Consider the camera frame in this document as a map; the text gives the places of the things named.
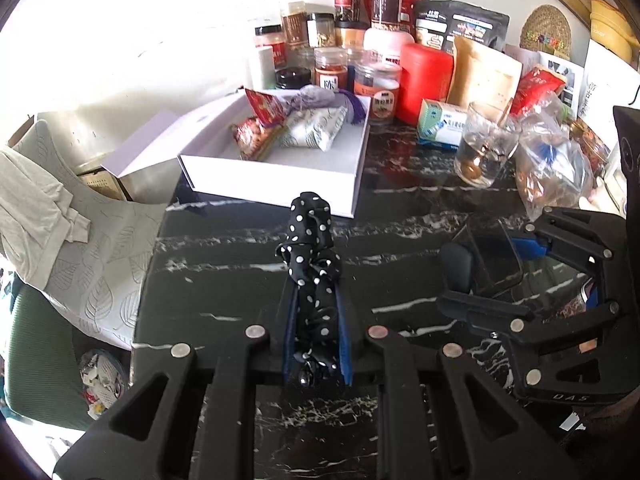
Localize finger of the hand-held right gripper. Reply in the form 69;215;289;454
512;205;623;283
436;290;626;388

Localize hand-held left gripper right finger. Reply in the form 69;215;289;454
332;287;571;480

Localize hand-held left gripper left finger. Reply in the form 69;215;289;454
52;280;301;480

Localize black smartphone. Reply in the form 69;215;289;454
465;220;526;298

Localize black polka dot scrunchie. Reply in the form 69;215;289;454
276;191;343;388

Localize white cardboard box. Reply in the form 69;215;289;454
100;87;373;219

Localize green snack packet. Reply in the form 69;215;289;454
231;117;288;161

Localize white printed snack packet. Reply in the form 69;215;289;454
277;105;348;152

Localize red snack packet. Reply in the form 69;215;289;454
245;88;286;128

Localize purple satin drawstring pouch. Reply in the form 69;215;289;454
285;85;371;128

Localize white cartoon figure cup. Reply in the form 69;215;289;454
579;170;628;213

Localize clear plastic bag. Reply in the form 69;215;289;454
512;92;608;218

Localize glass mug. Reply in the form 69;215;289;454
454;101;521;188

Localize blue white medicine box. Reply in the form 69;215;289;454
416;99;468;150

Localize red snack bag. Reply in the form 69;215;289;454
509;66;568;118

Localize white paper bag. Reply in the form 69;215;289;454
577;40;640;131

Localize paper leaflets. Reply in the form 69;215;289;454
504;44;586;121

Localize kraft paper pouch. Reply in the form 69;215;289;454
446;35;523;123

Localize grey leaf pattern chair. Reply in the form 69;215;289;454
12;119;166;351

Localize white trash bag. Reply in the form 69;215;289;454
77;349;128;421

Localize red canister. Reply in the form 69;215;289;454
398;42;455;126

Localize wide clear jar orange label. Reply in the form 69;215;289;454
352;60;403;126

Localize round woven mat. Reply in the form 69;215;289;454
520;4;572;61

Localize black foil pouch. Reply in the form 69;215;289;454
412;0;511;53

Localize beige perforated box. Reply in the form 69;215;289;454
77;170;126;203

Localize pink lid jar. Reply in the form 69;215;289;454
363;27;416;61

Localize dark jar black lid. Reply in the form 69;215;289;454
275;66;315;91

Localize clear plastic jar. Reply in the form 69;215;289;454
346;47;368;81

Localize green chair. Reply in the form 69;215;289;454
0;280;93;431

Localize white paper roll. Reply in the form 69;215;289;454
250;46;277;91

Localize clear jar red powder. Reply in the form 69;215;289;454
314;46;349;92

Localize red foil pouch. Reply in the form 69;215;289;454
362;0;426;28

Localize orange jar black lid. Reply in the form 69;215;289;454
334;20;368;51

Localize tall jar of grains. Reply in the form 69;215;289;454
371;0;403;31

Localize beige cloth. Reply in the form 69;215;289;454
0;147;93;286

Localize red spice jar black lid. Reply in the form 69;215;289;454
254;24;286;68

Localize jar of dried slices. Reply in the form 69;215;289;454
306;12;336;50

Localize tall jar brown label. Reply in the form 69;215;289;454
281;1;308;51

